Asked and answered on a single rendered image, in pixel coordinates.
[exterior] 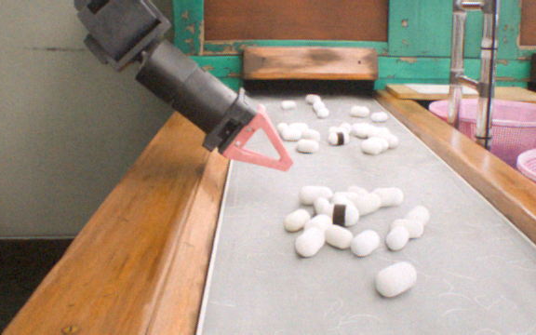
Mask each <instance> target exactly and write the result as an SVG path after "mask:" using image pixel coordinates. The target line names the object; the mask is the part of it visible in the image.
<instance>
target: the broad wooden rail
mask: <svg viewBox="0 0 536 335"><path fill-rule="evenodd" d="M206 135H207V134H206V133H205V132H202V131H201V130H200V129H199V128H197V126H196V125H194V124H193V123H192V122H190V121H189V120H188V119H186V118H185V117H184V116H183V115H181V114H179V113H177V112H176V111H175V112H174V114H173V115H172V116H171V117H170V118H169V119H168V121H167V122H166V124H165V125H164V126H163V127H162V129H161V130H160V131H159V132H158V134H156V135H155V136H154V138H153V139H152V141H151V142H150V143H149V145H148V146H147V147H146V148H145V150H144V151H143V152H142V153H141V155H140V156H139V157H138V158H137V161H136V162H135V163H134V164H133V166H132V167H131V168H130V169H129V171H128V172H127V173H126V174H125V176H124V177H123V178H122V179H121V181H120V182H119V183H118V184H117V186H116V187H115V188H114V189H113V191H112V192H111V193H110V194H109V196H108V197H107V198H106V199H105V201H104V202H103V203H102V204H101V205H100V207H99V209H98V210H97V212H96V213H95V214H94V215H93V217H92V218H91V219H90V220H89V221H88V223H87V224H86V225H85V227H84V228H83V229H82V230H81V233H80V234H79V235H78V236H77V238H76V239H75V240H74V241H73V243H72V244H71V245H70V246H69V247H68V248H67V249H66V251H65V252H64V256H63V257H62V259H61V260H60V261H58V262H57V263H56V264H55V266H54V267H53V268H52V269H51V272H50V273H49V274H48V275H47V277H46V278H45V279H44V280H43V282H41V283H40V286H39V287H38V288H37V289H36V290H35V292H34V293H33V294H32V296H31V297H30V299H29V300H28V301H27V302H26V303H25V304H24V306H23V307H22V308H21V309H20V311H19V312H18V313H17V315H16V316H15V317H14V318H13V320H12V321H11V323H10V325H9V326H8V327H7V328H6V329H5V330H4V331H3V332H2V333H3V334H2V335H196V334H197V330H198V325H199V320H200V315H201V311H202V306H203V303H202V301H203V298H204V293H205V288H206V283H207V279H208V269H209V265H210V260H211V255H212V251H213V246H214V241H215V236H216V232H217V227H218V221H219V217H220V212H221V207H222V202H223V198H224V194H225V188H226V183H227V179H228V173H229V168H230V164H231V159H228V158H225V157H224V156H222V155H220V154H219V153H217V151H218V148H216V149H215V150H214V151H213V152H212V153H211V152H210V151H208V150H207V149H206V148H203V147H202V146H201V144H202V142H203V140H204V139H205V137H206Z"/></svg>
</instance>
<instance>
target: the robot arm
mask: <svg viewBox="0 0 536 335"><path fill-rule="evenodd" d="M74 7H75V9H76V10H77V14H76V15H75V16H76V17H77V18H79V19H80V20H81V21H82V22H83V24H84V25H85V26H86V28H87V29H88V31H89V34H87V35H86V38H85V39H84V40H83V42H84V44H85V45H86V46H87V47H88V49H89V50H90V51H91V52H92V53H93V54H94V55H95V57H96V58H97V59H98V61H99V62H100V63H101V64H103V65H108V63H110V64H111V65H112V66H113V67H114V68H115V69H116V70H117V71H118V72H121V71H123V70H124V69H125V68H126V67H127V66H128V65H129V64H133V63H135V62H136V61H137V62H138V63H139V64H140V66H139V68H138V69H137V70H136V71H138V74H137V75H136V77H135V79H136V80H137V81H138V82H140V83H141V84H142V85H144V86H145V87H147V88H148V89H149V90H151V91H152V92H153V93H154V94H155V95H156V96H157V97H159V98H160V99H161V100H163V101H164V103H166V104H168V105H170V107H171V108H172V109H174V110H175V111H176V112H177V113H179V114H181V115H183V116H184V117H185V118H186V119H188V120H189V121H190V122H192V123H193V124H194V125H196V126H197V128H199V129H200V130H201V131H202V132H205V133H206V134H207V135H206V137H205V139H204V140H203V142H202V144H201V146H202V147H203V148H206V149H207V150H208V151H210V152H211V153H212V152H213V151H214V150H215V149H216V148H218V151H217V153H219V154H220V155H222V156H224V157H225V158H228V159H233V160H238V161H243V163H248V164H252V165H258V166H262V167H266V168H273V169H277V170H281V171H286V172H287V171H288V170H289V169H290V168H291V167H292V166H293V160H292V158H291V156H290V155H289V153H288V150H287V149H286V147H285V144H284V142H282V141H281V140H280V138H279V136H278V135H277V133H276V130H275V127H274V125H273V124H272V122H271V120H270V118H269V116H267V115H266V112H265V111H264V109H263V107H262V106H261V105H260V104H259V103H258V102H256V101H253V100H251V99H249V98H248V93H247V92H246V91H245V90H244V89H243V88H239V89H238V90H237V92H236V93H235V92H233V91H232V90H231V89H230V88H228V87H227V86H226V85H224V83H222V82H221V81H220V80H218V79H217V78H216V77H215V76H212V75H211V74H210V73H208V72H207V71H205V70H204V69H203V68H201V67H200V68H198V67H197V66H198V64H197V63H196V62H194V61H193V60H192V59H190V58H189V57H188V56H186V55H185V54H183V53H182V52H180V51H179V50H178V49H177V48H175V47H174V46H172V45H171V44H170V43H169V42H168V41H167V40H166V39H165V40H164V41H163V42H162V43H160V42H159V40H160V39H161V38H163V34H164V32H166V31H168V30H169V28H170V27H171V23H170V22H169V21H168V19H166V18H165V17H164V16H163V15H162V13H161V12H160V11H159V10H158V9H157V8H156V7H155V5H154V4H153V3H152V2H151V1H150V0H74ZM156 26H157V27H156ZM155 27H156V28H155ZM154 28H155V29H154ZM147 34H148V35H147ZM146 35H147V36H146ZM145 36H146V37H145ZM144 37H145V38H144ZM143 38H144V39H143ZM142 39H143V40H142ZM134 47H135V48H134ZM126 54H127V55H126ZM125 55H126V56H125ZM124 56H125V57H124ZM120 59H121V60H120ZM196 67H197V68H196ZM195 69H196V70H195ZM194 70H195V71H194ZM174 98H176V99H174ZM173 99H174V100H173ZM170 103H171V104H170ZM259 128H262V129H263V132H264V133H265V135H266V136H267V138H269V139H270V141H271V143H272V144H273V146H274V148H275V149H276V151H277V153H278V154H279V156H280V158H279V159H276V158H273V157H271V156H267V155H264V154H260V153H257V152H255V151H251V150H249V149H247V148H245V147H244V145H245V144H246V143H247V141H248V140H249V139H250V137H251V136H252V135H254V134H255V133H256V130H258V129H259Z"/></svg>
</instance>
